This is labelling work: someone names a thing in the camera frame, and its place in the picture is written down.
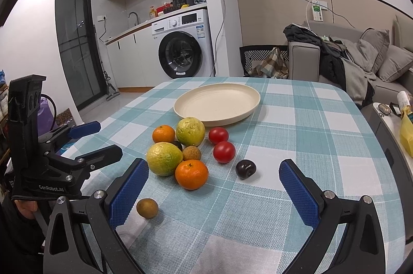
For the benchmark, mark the cream round plate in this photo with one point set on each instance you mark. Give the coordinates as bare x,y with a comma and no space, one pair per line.
218,104

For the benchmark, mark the wall power outlet device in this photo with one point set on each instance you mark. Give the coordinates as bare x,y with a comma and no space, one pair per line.
317,9

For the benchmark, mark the red tomato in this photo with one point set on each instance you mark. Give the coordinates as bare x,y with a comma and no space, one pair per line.
224,152
218,134

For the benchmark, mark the black patterned chair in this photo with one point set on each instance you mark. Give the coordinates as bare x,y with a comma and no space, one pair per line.
251,55

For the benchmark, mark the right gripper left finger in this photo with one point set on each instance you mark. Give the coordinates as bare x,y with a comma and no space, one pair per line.
81,235

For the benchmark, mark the brown longan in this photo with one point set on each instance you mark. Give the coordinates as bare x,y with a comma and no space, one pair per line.
192,153

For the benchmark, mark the dark clothes pile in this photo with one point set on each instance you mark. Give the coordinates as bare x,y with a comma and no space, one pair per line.
336,61

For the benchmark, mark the dark plum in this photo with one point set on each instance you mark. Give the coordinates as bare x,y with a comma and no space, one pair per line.
245,169

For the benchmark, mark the teal checked tablecloth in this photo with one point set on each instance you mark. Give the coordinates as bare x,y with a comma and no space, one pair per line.
305,146

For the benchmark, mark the person's left hand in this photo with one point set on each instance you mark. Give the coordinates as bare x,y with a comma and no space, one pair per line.
27,208

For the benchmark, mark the white washing machine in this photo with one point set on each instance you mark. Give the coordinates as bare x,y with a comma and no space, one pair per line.
184,46

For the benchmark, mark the yellow-green guava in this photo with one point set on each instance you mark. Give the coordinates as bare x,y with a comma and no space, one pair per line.
163,158
190,131

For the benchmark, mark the grey sofa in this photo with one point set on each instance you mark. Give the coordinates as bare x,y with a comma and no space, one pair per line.
381,39

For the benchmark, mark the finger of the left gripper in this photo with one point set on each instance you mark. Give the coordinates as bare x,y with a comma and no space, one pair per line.
101,157
86,129

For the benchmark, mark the brown kiwi-like fruit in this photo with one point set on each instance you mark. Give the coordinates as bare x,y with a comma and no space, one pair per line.
147,208

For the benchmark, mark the grey cushion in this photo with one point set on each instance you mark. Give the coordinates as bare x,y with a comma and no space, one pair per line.
397,62

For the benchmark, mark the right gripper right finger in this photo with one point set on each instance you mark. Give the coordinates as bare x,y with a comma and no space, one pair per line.
361,247

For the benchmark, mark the white side table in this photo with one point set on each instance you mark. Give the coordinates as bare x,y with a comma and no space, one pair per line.
386,129

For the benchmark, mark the orange mandarin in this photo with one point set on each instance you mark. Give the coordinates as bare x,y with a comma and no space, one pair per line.
164,133
191,174

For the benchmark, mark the plaid cloth on chair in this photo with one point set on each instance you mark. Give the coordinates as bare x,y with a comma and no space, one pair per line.
275,65

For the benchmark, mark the black glass door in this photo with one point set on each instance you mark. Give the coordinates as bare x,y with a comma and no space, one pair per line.
79,53

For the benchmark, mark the yellow bag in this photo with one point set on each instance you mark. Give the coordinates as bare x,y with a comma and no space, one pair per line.
406,133

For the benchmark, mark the dark plum hidden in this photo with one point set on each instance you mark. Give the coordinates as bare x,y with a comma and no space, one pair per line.
178,145

